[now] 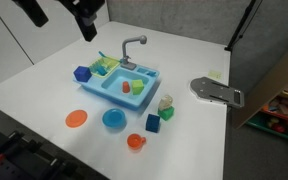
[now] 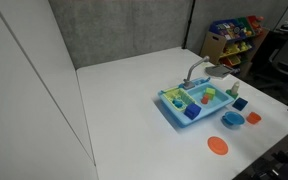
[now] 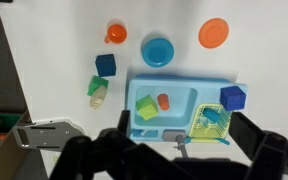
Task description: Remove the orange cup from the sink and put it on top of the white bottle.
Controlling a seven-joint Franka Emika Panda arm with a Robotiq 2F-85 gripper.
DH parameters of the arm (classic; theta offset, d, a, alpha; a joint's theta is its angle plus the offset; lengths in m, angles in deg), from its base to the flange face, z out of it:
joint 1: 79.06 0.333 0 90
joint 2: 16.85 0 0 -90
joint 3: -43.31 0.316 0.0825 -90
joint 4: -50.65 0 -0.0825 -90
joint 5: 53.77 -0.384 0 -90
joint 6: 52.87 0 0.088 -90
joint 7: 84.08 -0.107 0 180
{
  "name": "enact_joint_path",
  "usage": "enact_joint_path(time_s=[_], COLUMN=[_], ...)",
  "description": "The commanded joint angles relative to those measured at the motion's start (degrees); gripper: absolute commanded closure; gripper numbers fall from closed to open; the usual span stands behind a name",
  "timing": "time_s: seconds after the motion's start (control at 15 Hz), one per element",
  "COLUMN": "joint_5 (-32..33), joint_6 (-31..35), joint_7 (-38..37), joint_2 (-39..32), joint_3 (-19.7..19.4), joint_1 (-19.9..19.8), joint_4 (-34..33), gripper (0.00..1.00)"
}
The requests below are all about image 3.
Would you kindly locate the lime green cube block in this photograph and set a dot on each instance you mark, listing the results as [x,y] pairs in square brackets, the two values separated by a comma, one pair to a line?
[147,107]

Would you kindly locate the yellow toy dish rack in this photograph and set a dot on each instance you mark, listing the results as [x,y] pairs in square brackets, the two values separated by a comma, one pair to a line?
[200,128]

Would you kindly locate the green rectangular block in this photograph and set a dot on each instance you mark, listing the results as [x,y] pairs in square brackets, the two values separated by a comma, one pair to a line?
[95,85]

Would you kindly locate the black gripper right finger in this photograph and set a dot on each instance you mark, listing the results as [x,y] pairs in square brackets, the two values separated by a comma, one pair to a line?
[267,150]

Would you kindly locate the gray toy faucet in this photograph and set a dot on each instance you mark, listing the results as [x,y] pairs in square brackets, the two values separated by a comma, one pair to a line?
[181,146]

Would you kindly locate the orange plastic plate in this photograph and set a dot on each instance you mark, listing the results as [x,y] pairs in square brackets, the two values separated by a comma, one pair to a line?
[213,33]

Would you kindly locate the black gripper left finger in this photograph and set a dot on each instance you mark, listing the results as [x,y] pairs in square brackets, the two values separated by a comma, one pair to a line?
[117,153]

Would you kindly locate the gray metal mounting plate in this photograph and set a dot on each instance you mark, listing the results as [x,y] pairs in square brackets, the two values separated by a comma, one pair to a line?
[47,133]

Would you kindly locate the light blue toy sink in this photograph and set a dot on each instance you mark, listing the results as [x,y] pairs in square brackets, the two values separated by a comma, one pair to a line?
[180,88]

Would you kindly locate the blue toy cup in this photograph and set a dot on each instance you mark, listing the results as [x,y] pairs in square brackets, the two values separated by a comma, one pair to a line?
[212,114]

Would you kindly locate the orange plastic cup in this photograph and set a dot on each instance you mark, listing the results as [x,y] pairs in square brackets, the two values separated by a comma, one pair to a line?
[163,101]

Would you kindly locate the blue plastic bowl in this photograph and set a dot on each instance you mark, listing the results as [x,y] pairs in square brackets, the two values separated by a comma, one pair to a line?
[157,52]

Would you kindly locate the dark blue cube block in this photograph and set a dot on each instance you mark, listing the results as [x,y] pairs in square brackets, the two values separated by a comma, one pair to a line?
[232,97]
[105,65]

